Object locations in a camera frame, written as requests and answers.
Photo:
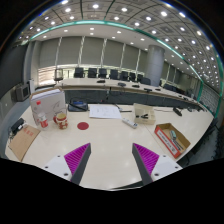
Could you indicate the group of ceiling lights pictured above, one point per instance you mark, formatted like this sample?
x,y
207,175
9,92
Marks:
x,y
95,6

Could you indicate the brown paper envelope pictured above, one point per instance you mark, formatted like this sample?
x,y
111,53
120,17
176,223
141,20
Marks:
x,y
22,141

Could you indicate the black power strip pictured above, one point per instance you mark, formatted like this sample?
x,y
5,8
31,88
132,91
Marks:
x,y
16,126

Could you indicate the red-edged open cardboard box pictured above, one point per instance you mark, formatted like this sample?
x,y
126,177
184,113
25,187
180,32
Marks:
x,y
172,141

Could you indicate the white printed paper sheet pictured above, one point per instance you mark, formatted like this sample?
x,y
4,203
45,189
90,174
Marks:
x,y
105,112

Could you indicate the grey box monitor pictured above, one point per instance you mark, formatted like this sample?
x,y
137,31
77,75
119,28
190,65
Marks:
x,y
22,92

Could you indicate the white power strip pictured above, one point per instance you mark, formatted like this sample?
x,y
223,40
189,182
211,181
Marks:
x,y
129,123

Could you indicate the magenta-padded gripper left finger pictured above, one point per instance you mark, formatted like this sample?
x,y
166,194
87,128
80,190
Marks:
x,y
77,156

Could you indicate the small open white box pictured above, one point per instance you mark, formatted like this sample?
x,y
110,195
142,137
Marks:
x,y
145,116

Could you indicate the black desk phone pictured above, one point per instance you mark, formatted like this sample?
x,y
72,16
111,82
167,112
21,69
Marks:
x,y
77,106

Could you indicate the row of black office chairs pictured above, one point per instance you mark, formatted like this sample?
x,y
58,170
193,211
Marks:
x,y
92,72

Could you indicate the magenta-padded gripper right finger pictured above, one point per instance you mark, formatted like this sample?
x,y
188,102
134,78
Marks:
x,y
146,157

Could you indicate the long curved conference desk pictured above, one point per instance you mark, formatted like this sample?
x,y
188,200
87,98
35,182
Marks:
x,y
86,83

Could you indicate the white copy paper carton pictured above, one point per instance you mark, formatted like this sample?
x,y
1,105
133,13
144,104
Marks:
x,y
48,103

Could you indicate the red and cream mug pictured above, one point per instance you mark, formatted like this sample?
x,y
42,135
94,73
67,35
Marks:
x,y
62,121

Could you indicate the clear red-capped water bottle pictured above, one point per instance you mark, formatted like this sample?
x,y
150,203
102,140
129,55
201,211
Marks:
x,y
43,122

